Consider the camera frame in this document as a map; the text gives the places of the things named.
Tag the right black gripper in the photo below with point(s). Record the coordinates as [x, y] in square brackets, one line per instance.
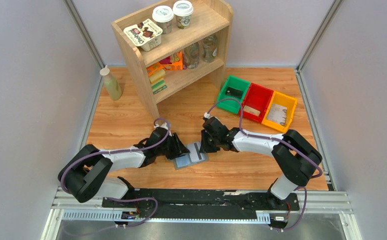
[208, 139]

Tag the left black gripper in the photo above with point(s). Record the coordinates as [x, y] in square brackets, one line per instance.
[173, 147]

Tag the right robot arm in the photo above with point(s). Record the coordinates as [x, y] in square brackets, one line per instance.
[298, 160]

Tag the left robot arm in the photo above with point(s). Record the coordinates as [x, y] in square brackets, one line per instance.
[85, 175]

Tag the tan card in red bin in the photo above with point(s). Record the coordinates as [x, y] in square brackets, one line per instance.
[251, 110]

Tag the black card in green bin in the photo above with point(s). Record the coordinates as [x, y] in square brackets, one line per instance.
[235, 93]

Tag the green plastic bin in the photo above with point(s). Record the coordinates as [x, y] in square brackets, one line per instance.
[230, 105]

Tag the red plastic bin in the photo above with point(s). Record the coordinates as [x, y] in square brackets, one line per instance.
[259, 98]

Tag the stacked sponges pack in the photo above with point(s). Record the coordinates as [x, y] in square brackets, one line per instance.
[156, 74]

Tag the yellow plastic bin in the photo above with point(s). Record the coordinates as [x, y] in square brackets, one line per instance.
[284, 100]

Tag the green squeeze bottle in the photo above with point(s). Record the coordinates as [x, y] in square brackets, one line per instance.
[110, 83]

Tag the orange snack package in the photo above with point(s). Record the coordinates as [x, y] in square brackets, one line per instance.
[174, 62]

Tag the left clear glass jar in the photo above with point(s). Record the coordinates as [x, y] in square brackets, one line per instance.
[191, 55]

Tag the clear glass jar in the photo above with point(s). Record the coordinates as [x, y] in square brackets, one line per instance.
[191, 55]
[210, 48]

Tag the wooden shelf unit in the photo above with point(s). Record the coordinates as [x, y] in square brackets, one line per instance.
[209, 17]

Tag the right clear glass jar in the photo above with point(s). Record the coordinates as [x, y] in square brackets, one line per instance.
[210, 48]

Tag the Chobani yogurt pack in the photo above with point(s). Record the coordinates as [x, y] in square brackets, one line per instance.
[145, 34]

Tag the left paper coffee cup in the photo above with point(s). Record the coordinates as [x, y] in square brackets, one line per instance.
[163, 16]

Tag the paper coffee cup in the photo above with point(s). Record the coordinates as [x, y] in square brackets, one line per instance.
[163, 16]
[183, 10]

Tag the right paper coffee cup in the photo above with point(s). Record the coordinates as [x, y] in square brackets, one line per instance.
[183, 10]

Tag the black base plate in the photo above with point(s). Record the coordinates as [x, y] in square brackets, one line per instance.
[202, 203]

